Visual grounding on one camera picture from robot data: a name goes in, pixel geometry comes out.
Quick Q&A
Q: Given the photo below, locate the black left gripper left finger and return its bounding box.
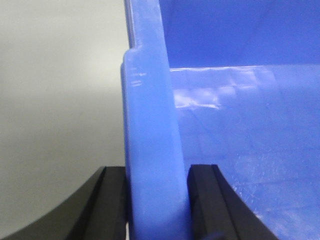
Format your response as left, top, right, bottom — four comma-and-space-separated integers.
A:
5, 166, 128, 240

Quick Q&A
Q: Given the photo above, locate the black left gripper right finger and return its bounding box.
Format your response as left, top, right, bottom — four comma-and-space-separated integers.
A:
187, 164, 277, 240

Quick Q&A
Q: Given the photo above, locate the large blue plastic bin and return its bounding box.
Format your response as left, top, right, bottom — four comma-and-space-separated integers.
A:
121, 0, 320, 240

